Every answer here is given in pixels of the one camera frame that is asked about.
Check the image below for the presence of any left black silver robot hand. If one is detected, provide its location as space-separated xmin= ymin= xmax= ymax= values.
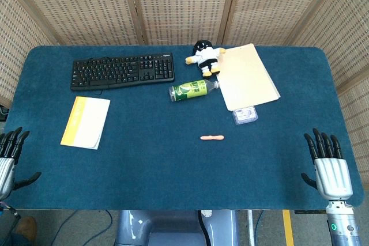
xmin=0 ymin=126 xmax=43 ymax=200

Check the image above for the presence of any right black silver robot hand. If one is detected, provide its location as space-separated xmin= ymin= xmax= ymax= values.
xmin=300 ymin=127 xmax=354 ymax=201

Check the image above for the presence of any brown shoe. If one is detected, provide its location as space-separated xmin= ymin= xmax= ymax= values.
xmin=16 ymin=216 xmax=37 ymax=243

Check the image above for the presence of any yellow white booklet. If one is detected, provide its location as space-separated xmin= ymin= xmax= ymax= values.
xmin=60 ymin=96 xmax=111 ymax=151

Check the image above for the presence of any white table leg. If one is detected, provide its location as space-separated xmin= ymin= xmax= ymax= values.
xmin=247 ymin=210 xmax=255 ymax=246

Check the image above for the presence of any clear plastic card case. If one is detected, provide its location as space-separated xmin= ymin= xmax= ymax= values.
xmin=232 ymin=107 xmax=259 ymax=126

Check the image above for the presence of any beige manila folder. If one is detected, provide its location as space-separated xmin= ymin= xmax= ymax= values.
xmin=214 ymin=43 xmax=281 ymax=112

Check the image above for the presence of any black computer keyboard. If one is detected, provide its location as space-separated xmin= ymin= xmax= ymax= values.
xmin=70 ymin=52 xmax=176 ymax=92

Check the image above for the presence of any blue carpet table mat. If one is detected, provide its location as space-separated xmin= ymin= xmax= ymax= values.
xmin=4 ymin=44 xmax=364 ymax=211

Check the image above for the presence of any green label plastic bottle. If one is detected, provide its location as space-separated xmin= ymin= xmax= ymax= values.
xmin=168 ymin=79 xmax=221 ymax=103

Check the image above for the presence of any grey robot torso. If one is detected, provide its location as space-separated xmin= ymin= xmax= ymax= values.
xmin=115 ymin=210 xmax=240 ymax=246

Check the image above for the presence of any black white plush toy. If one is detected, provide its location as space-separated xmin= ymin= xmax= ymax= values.
xmin=184 ymin=40 xmax=227 ymax=78

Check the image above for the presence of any woven bamboo folding screen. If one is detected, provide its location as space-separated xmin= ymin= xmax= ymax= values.
xmin=0 ymin=0 xmax=369 ymax=190

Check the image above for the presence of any blue floor cable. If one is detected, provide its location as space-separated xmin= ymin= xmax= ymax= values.
xmin=254 ymin=210 xmax=265 ymax=246
xmin=51 ymin=210 xmax=114 ymax=246

